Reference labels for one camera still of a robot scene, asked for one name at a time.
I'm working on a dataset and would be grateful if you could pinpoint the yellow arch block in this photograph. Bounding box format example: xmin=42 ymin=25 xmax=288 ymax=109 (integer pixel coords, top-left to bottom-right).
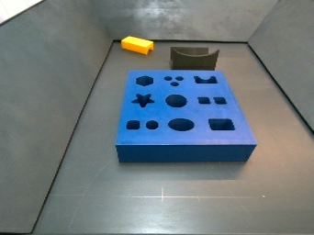
xmin=122 ymin=36 xmax=156 ymax=55

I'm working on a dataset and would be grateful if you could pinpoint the black curved fixture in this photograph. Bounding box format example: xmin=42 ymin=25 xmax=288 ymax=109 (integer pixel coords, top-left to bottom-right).
xmin=172 ymin=47 xmax=220 ymax=71

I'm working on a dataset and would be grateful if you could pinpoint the blue shape sorter board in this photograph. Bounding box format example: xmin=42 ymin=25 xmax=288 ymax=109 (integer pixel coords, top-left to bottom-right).
xmin=116 ymin=70 xmax=258 ymax=162

